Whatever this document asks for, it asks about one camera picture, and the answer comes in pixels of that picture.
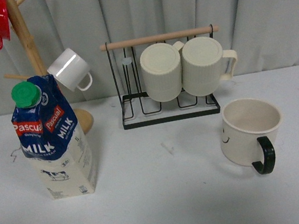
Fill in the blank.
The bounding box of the cream ribbed mug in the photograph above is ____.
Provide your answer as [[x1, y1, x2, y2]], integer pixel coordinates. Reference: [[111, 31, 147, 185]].
[[140, 41, 184, 102], [181, 37, 238, 97]]

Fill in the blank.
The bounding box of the cream mug with black handle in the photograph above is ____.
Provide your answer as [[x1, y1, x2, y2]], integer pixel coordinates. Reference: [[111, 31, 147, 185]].
[[221, 98, 283, 175]]

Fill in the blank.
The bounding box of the cream ribbed mug right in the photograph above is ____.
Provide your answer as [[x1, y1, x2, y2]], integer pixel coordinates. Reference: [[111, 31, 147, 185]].
[[181, 37, 238, 97]]

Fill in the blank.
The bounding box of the wooden mug tree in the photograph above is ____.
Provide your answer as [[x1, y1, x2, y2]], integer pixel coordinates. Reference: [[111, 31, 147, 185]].
[[5, 0, 94, 134]]

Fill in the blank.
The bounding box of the white hanging mug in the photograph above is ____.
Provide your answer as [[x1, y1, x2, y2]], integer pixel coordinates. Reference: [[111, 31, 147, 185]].
[[47, 48, 93, 91]]

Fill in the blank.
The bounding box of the milk carton with green cap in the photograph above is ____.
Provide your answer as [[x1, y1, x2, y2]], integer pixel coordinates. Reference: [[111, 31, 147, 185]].
[[11, 74, 98, 199]]

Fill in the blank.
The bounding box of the cream ribbed mug left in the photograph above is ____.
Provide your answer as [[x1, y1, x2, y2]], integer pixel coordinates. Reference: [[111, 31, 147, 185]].
[[140, 41, 184, 102]]

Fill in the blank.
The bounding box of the black wire cup rack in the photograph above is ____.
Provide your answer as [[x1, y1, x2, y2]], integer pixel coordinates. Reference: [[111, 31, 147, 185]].
[[100, 24, 221, 130]]

